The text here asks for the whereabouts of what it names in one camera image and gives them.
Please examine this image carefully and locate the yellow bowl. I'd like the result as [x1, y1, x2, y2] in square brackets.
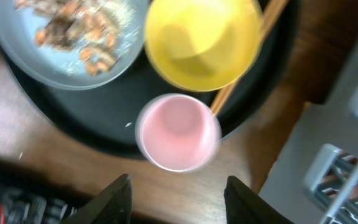
[144, 0, 264, 92]

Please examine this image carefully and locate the round black serving tray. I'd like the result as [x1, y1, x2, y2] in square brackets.
[0, 1, 300, 159]

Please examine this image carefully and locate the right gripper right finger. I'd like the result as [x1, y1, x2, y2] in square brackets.
[224, 175, 293, 224]

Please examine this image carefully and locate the food scraps pile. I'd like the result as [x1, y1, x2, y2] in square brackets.
[13, 0, 134, 77]

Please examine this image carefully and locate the wooden chopstick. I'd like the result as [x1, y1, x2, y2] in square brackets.
[209, 0, 287, 114]
[213, 0, 291, 116]

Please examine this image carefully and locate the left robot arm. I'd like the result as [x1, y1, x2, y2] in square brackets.
[0, 163, 84, 224]

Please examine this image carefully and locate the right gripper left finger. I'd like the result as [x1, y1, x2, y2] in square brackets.
[61, 174, 132, 224]

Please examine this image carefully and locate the grey dishwasher rack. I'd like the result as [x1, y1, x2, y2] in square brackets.
[259, 41, 358, 223]

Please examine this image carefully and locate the pink cup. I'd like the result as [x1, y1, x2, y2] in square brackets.
[135, 93, 222, 173]

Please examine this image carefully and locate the grey plate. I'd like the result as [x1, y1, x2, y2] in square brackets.
[0, 0, 150, 90]

